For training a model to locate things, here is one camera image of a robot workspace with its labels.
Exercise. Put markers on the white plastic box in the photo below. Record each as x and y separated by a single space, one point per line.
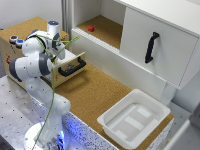
135 120

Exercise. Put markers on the wooden drawer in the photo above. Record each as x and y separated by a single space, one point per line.
73 59

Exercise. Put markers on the wooden drawer box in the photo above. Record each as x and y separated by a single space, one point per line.
28 26

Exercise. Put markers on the white sliding door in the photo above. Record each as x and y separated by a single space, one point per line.
170 46

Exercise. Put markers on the red button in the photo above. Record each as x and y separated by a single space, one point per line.
13 38

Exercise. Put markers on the blue button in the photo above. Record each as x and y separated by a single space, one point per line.
20 42

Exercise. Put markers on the white cabinet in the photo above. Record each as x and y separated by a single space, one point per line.
110 63

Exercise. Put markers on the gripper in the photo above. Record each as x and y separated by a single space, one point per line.
57 50

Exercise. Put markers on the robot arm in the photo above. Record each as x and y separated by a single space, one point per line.
33 65

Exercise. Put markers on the pink block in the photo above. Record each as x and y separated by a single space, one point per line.
90 28

